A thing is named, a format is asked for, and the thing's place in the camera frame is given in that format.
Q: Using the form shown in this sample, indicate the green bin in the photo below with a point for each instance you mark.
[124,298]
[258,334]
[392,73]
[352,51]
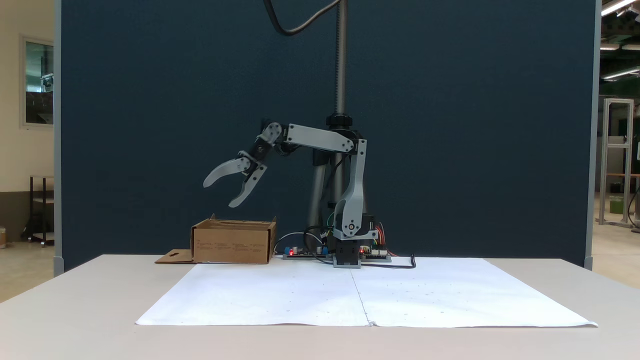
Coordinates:
[616,205]

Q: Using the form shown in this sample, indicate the framed wall window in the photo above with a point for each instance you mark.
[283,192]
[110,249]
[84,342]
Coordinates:
[39,82]

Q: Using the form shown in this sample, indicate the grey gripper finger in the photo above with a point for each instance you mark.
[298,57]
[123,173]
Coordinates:
[250,187]
[225,168]

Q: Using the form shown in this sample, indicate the dark blue partition panel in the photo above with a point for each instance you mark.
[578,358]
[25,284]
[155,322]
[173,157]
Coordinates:
[175,125]

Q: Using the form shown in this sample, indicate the dark shelf rack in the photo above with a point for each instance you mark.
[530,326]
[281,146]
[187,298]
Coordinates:
[42,210]

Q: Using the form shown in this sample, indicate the white paper sheet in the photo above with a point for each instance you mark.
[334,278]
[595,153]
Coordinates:
[280,300]

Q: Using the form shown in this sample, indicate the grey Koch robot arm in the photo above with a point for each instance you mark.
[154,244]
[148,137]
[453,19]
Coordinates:
[320,138]

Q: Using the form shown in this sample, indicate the ceiling strip light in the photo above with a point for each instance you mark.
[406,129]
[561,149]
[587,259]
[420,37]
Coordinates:
[617,6]
[610,46]
[620,74]

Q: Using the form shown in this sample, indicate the aluminium profile frame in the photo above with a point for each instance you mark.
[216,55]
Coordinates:
[616,145]

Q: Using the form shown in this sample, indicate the metal camera stand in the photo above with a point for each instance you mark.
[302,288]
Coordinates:
[341,60]

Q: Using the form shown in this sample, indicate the circuit board with blue terminals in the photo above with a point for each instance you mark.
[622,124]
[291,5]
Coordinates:
[305,254]

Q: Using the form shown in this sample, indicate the brown cardboard box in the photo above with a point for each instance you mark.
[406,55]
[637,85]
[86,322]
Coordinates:
[232,246]

